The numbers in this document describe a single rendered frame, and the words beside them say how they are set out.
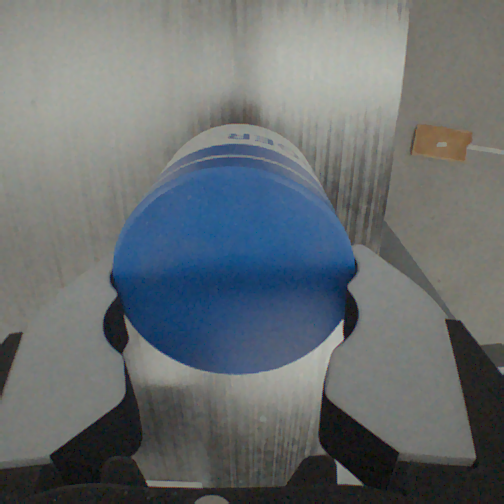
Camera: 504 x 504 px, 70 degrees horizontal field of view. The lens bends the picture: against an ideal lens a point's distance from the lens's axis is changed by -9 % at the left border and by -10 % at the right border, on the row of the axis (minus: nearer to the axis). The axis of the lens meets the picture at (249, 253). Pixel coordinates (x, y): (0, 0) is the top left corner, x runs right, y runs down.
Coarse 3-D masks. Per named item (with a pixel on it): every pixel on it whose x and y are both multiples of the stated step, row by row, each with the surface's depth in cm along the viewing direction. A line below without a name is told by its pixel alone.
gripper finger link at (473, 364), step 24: (456, 336) 8; (456, 360) 7; (480, 360) 7; (480, 384) 7; (480, 408) 6; (480, 432) 6; (480, 456) 5; (408, 480) 5; (432, 480) 5; (456, 480) 5; (480, 480) 5
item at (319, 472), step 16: (112, 464) 6; (128, 464) 6; (304, 464) 6; (320, 464) 6; (336, 464) 6; (112, 480) 5; (128, 480) 5; (144, 480) 5; (304, 480) 5; (320, 480) 5; (336, 480) 5; (32, 496) 5; (48, 496) 5; (64, 496) 5; (80, 496) 5; (96, 496) 5; (112, 496) 5; (128, 496) 5; (144, 496) 5; (160, 496) 5; (176, 496) 5; (192, 496) 5; (208, 496) 5; (224, 496) 5; (240, 496) 5; (256, 496) 5; (272, 496) 5; (288, 496) 5; (304, 496) 5; (320, 496) 5; (336, 496) 5; (352, 496) 5; (368, 496) 5; (384, 496) 5; (400, 496) 5
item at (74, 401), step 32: (64, 288) 11; (96, 288) 11; (32, 320) 9; (64, 320) 9; (96, 320) 9; (32, 352) 8; (64, 352) 8; (96, 352) 8; (32, 384) 7; (64, 384) 7; (96, 384) 7; (128, 384) 8; (0, 416) 7; (32, 416) 7; (64, 416) 7; (96, 416) 7; (128, 416) 7; (0, 448) 6; (32, 448) 6; (64, 448) 6; (96, 448) 7; (128, 448) 7; (64, 480) 6; (96, 480) 7
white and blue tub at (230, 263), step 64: (256, 128) 15; (192, 192) 10; (256, 192) 10; (320, 192) 11; (128, 256) 11; (192, 256) 11; (256, 256) 11; (320, 256) 11; (192, 320) 12; (256, 320) 12; (320, 320) 12
